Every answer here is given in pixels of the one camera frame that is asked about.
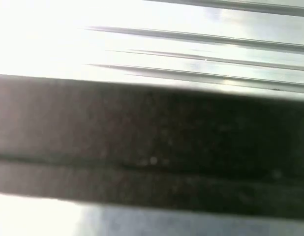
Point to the black PC case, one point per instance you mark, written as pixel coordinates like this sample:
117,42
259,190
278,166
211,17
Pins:
152,135

